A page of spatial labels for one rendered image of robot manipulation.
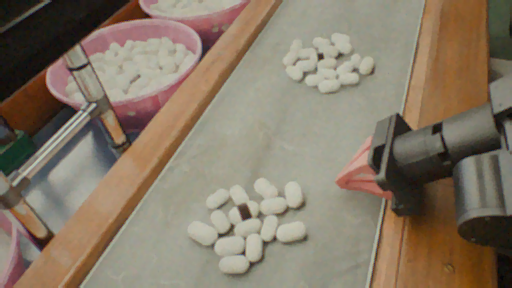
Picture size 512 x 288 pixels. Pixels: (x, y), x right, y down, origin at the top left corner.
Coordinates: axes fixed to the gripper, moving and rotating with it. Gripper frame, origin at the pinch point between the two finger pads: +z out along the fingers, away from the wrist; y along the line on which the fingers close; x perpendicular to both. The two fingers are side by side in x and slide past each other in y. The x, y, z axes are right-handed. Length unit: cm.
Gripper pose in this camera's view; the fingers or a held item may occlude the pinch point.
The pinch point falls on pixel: (342, 181)
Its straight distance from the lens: 51.0
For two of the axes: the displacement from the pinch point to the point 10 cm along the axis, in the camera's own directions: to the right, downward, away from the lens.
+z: -7.0, 3.4, 6.2
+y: -3.0, 6.6, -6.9
